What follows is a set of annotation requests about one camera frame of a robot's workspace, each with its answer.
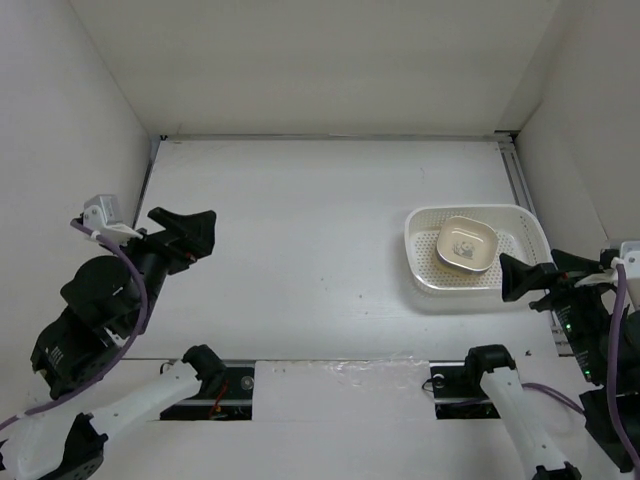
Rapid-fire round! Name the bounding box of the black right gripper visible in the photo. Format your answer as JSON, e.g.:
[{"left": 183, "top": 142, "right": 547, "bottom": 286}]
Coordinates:
[{"left": 502, "top": 246, "right": 620, "bottom": 381}]

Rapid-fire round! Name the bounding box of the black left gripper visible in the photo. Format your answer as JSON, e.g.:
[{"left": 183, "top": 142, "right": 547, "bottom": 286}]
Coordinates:
[{"left": 107, "top": 205, "right": 220, "bottom": 332}]

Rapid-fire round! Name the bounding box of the cream panda plate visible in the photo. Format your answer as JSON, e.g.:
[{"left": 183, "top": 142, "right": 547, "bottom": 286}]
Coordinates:
[{"left": 435, "top": 216, "right": 499, "bottom": 275}]

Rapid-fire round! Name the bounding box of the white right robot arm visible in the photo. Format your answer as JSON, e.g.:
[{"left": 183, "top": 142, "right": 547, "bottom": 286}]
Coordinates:
[{"left": 462, "top": 242, "right": 639, "bottom": 479}]

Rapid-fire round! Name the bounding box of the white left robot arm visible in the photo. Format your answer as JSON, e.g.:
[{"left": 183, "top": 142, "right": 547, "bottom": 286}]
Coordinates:
[{"left": 1, "top": 204, "right": 226, "bottom": 479}]

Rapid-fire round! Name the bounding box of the white perforated plastic bin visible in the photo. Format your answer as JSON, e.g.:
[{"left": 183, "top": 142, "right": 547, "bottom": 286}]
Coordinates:
[{"left": 404, "top": 204, "right": 552, "bottom": 314}]

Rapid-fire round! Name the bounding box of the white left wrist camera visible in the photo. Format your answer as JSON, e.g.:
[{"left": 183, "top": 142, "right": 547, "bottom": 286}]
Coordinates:
[{"left": 81, "top": 194, "right": 143, "bottom": 245}]

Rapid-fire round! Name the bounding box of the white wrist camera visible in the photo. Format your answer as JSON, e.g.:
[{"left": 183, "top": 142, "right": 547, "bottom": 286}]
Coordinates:
[
  {"left": 575, "top": 240, "right": 639, "bottom": 287},
  {"left": 81, "top": 194, "right": 143, "bottom": 245}
]

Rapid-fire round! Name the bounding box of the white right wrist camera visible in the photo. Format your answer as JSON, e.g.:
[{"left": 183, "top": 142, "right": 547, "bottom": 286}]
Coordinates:
[{"left": 575, "top": 240, "right": 639, "bottom": 287}]

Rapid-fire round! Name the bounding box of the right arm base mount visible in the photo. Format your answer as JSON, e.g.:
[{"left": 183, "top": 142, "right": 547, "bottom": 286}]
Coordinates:
[{"left": 421, "top": 344, "right": 516, "bottom": 420}]

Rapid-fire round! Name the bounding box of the aluminium rail right side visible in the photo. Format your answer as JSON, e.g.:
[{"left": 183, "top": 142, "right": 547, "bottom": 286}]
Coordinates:
[{"left": 496, "top": 131, "right": 574, "bottom": 357}]

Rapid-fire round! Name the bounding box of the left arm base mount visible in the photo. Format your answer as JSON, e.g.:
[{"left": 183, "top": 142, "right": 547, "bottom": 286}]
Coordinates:
[{"left": 160, "top": 344, "right": 255, "bottom": 421}]

